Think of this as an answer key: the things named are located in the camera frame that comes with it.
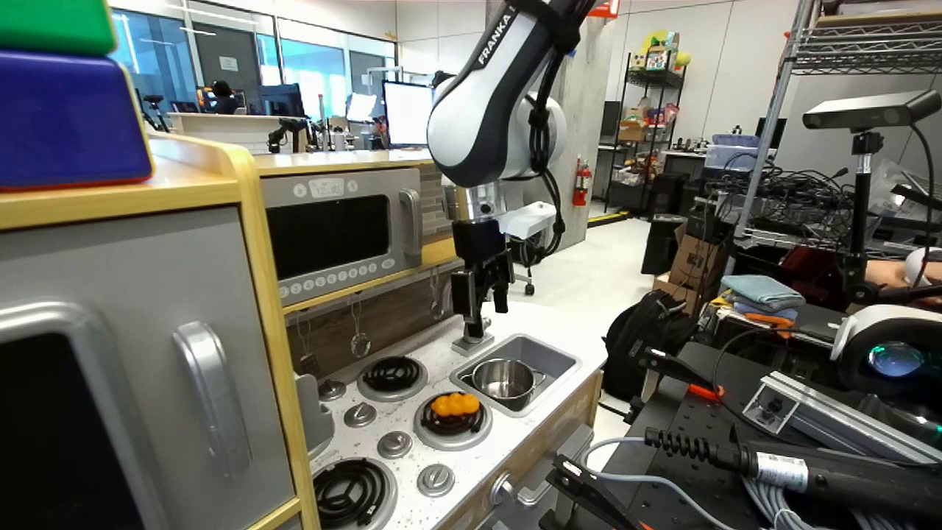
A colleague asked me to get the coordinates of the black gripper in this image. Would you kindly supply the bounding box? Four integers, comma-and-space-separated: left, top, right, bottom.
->
449, 222, 511, 338

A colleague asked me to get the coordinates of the orange toy food piece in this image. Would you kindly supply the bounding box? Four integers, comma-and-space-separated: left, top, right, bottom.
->
420, 391, 483, 437

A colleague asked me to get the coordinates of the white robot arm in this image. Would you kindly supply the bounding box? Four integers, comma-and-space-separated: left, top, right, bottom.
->
427, 0, 595, 343

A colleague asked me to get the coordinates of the grey toy sink basin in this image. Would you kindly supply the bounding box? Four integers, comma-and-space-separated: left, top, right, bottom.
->
454, 335, 576, 416

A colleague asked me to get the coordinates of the steel pot in sink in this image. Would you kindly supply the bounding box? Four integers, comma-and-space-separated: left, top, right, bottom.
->
472, 360, 536, 403

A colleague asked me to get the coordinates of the rear left stove burner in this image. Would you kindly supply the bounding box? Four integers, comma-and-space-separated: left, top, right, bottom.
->
357, 356, 427, 403

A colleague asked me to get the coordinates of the stove burner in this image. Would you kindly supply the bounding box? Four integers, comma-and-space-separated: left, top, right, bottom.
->
416, 391, 491, 450
311, 459, 398, 530
357, 356, 427, 403

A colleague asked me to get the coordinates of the front right stove burner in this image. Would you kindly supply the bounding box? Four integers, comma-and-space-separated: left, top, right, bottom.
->
416, 391, 491, 450

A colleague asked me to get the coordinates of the front left stove burner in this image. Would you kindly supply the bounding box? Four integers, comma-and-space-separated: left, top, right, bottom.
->
311, 459, 398, 530

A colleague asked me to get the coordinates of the red fire extinguisher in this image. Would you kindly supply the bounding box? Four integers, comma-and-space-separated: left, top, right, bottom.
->
572, 160, 591, 206

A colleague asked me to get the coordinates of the toy microwave oven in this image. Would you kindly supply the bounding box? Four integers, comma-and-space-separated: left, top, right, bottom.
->
263, 168, 424, 303

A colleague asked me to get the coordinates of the black backpack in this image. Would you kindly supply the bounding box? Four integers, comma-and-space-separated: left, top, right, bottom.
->
604, 293, 695, 400

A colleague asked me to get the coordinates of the cardboard box on floor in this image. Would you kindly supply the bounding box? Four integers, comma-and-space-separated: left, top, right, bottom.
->
667, 237, 728, 293

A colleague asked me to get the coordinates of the wooden toy kitchen set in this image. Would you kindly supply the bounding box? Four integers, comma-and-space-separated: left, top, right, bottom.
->
0, 129, 605, 530

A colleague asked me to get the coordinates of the grey toy oven door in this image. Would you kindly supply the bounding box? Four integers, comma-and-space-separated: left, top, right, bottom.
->
0, 204, 299, 530

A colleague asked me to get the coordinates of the blue plastic bin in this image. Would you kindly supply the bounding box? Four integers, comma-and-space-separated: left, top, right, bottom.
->
0, 51, 154, 191

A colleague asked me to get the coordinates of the green plastic bin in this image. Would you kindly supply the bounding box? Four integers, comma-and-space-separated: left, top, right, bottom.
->
0, 0, 115, 56

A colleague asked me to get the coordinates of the aluminium extrusion rail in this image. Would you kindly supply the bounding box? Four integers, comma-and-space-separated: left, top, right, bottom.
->
742, 372, 942, 465

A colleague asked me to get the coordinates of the coiled grey cable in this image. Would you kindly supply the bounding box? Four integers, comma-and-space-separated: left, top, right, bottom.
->
742, 475, 885, 530

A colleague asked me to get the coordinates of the black handle tool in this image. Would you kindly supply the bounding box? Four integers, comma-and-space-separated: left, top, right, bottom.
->
642, 430, 942, 524

